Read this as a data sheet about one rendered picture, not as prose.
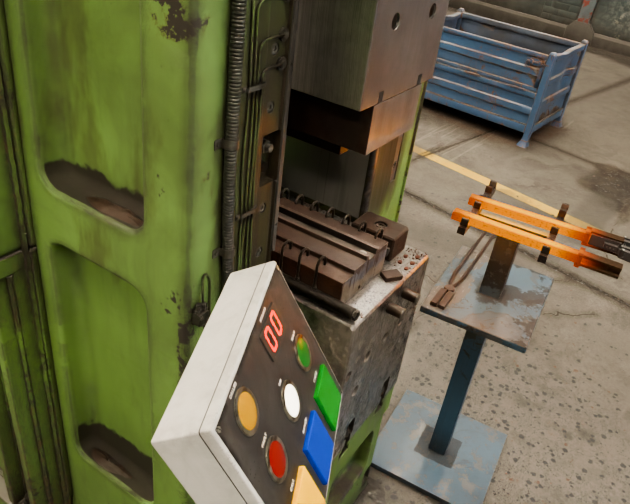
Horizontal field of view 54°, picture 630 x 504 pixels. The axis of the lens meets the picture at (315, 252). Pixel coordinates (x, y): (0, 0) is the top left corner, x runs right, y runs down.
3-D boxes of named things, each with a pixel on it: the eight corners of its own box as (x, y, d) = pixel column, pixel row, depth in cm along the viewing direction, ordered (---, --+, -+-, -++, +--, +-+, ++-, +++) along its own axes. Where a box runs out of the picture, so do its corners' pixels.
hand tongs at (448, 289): (490, 222, 218) (491, 219, 218) (502, 226, 217) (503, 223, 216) (429, 304, 173) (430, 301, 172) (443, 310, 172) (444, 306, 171)
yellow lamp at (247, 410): (267, 418, 76) (270, 393, 73) (243, 442, 72) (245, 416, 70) (247, 406, 77) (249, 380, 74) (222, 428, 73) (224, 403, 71)
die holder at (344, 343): (397, 382, 180) (430, 254, 156) (326, 468, 152) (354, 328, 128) (245, 302, 203) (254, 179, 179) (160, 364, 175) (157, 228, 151)
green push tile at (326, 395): (342, 396, 103) (325, 363, 99) (336, 431, 96) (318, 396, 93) (332, 398, 103) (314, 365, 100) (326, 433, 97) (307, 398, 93)
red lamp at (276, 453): (295, 464, 79) (299, 442, 77) (274, 489, 76) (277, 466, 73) (276, 452, 81) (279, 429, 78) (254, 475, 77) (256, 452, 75)
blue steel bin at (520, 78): (562, 126, 533) (592, 40, 494) (526, 149, 478) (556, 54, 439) (441, 86, 591) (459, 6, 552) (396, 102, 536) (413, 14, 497)
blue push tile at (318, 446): (334, 443, 94) (315, 409, 90) (328, 484, 88) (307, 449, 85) (324, 445, 94) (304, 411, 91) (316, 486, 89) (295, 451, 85)
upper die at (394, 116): (412, 128, 128) (422, 83, 123) (365, 155, 113) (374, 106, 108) (252, 74, 145) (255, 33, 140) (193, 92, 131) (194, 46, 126)
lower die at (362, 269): (382, 269, 147) (389, 238, 143) (338, 308, 133) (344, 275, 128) (244, 206, 165) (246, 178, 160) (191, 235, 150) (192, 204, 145)
